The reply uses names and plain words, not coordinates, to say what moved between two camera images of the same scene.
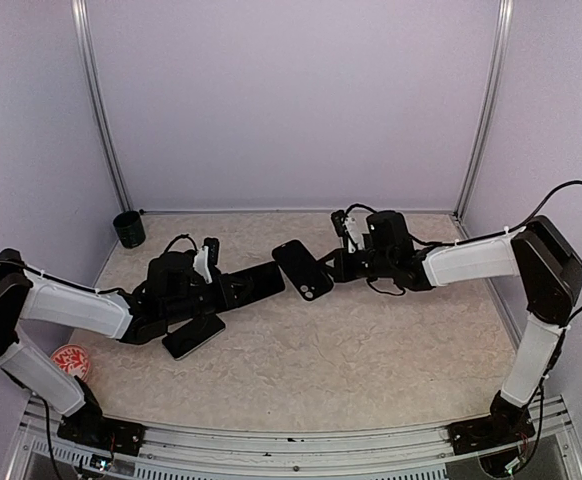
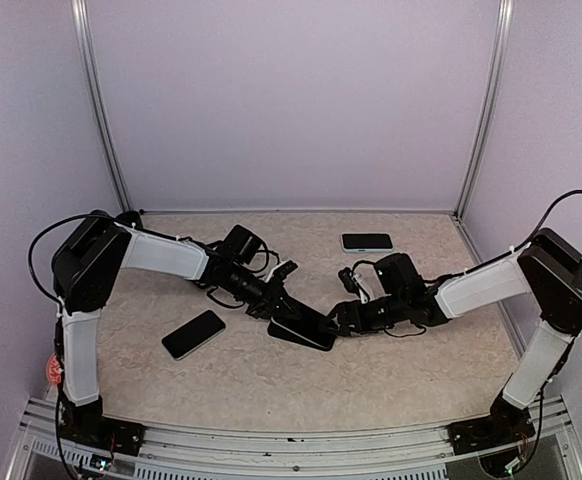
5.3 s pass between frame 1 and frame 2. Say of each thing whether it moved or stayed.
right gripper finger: moved
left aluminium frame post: stayed
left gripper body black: moved
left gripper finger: moved
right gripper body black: moved
